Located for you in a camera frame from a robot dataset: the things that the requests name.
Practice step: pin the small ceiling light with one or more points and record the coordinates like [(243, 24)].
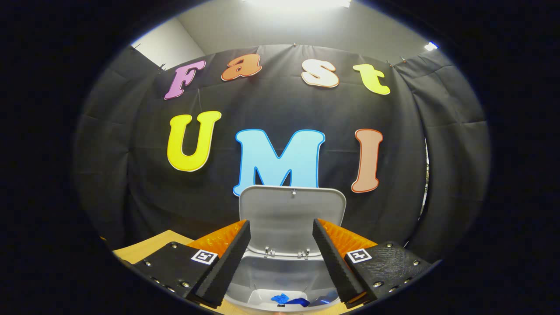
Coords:
[(431, 46)]

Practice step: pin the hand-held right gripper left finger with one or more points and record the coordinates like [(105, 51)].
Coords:
[(227, 264)]

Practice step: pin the wooden desktop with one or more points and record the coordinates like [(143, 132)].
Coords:
[(144, 249)]

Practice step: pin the white desktop garbage bin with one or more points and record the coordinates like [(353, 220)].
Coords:
[(288, 210)]

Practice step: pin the blue paper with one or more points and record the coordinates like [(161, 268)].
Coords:
[(280, 298)]

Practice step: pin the large ceiling light panel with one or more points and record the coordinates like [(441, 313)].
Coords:
[(297, 3)]

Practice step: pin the black backdrop cloth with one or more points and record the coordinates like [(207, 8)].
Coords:
[(131, 175)]

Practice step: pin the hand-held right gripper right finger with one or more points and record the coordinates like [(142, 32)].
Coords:
[(334, 264)]

